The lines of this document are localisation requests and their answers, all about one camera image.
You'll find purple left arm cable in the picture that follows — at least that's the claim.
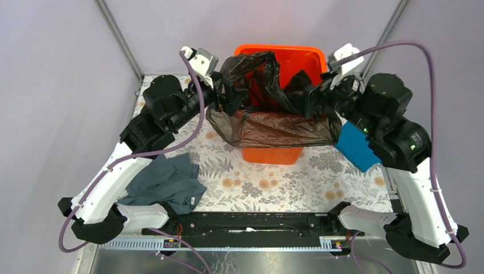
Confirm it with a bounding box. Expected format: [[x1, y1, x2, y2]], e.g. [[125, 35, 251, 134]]
[[58, 51, 207, 273]]

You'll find black plastic trash bag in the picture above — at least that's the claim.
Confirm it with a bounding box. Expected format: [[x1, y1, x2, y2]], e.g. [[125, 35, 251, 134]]
[[205, 51, 342, 148]]

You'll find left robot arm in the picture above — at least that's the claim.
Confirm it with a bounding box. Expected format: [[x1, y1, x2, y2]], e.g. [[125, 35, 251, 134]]
[[58, 72, 248, 244]]

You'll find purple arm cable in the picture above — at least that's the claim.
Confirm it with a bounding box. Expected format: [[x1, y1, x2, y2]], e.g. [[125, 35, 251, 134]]
[[332, 39, 467, 270], [58, 51, 207, 273]]

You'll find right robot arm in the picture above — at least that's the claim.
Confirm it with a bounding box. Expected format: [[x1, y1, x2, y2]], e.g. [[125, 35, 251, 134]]
[[302, 72, 469, 264]]

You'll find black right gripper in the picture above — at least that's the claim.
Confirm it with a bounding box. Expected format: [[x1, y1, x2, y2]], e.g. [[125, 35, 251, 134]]
[[291, 66, 379, 136]]

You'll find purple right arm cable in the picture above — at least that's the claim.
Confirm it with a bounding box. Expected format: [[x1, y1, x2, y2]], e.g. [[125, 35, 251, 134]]
[[332, 39, 467, 270]]

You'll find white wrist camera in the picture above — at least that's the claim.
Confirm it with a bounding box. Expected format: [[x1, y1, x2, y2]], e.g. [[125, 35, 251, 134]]
[[181, 46, 219, 88], [326, 43, 364, 90]]

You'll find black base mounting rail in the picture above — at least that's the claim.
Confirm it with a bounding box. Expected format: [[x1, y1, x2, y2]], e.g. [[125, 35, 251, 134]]
[[160, 212, 355, 248]]

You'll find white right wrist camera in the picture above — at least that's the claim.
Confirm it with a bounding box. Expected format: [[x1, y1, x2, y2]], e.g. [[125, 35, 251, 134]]
[[326, 43, 364, 90]]

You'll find floral patterned table mat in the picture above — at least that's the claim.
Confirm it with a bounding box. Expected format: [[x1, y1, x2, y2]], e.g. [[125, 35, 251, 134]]
[[107, 74, 394, 213]]

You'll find orange plastic trash bin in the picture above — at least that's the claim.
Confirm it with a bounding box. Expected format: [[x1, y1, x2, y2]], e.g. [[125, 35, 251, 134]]
[[233, 44, 328, 165]]

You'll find grey-blue crumpled cloth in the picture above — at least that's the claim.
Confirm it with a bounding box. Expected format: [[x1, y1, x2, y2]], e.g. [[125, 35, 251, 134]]
[[118, 153, 207, 215]]

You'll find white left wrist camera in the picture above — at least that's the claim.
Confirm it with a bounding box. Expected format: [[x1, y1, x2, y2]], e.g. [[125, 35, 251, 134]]
[[181, 46, 219, 88]]

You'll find bright blue folded cloth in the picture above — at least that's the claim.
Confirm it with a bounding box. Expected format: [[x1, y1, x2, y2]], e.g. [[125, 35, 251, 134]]
[[334, 122, 381, 172]]

